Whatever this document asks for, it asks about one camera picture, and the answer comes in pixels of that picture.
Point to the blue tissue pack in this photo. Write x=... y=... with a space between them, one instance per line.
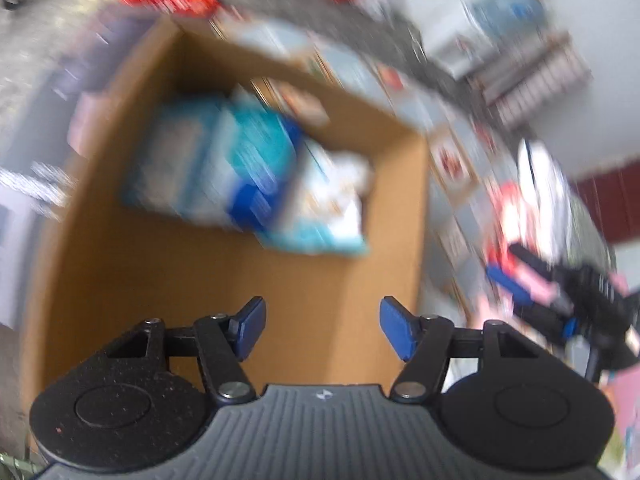
x=215 y=165

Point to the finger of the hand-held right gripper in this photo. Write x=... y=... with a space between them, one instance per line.
x=530 y=257
x=510 y=285

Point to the white and blue packet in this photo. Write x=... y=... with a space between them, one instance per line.
x=325 y=205

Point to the dark red door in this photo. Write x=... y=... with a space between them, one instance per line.
x=610 y=205

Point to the brown cardboard box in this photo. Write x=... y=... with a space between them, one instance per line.
x=150 y=285

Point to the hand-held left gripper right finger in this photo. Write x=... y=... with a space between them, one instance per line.
x=397 y=325

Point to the white striped blanket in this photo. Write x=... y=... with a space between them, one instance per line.
x=545 y=185

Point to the rolled patterned cloths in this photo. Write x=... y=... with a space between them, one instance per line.
x=535 y=85

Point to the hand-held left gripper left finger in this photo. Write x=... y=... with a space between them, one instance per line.
x=250 y=322

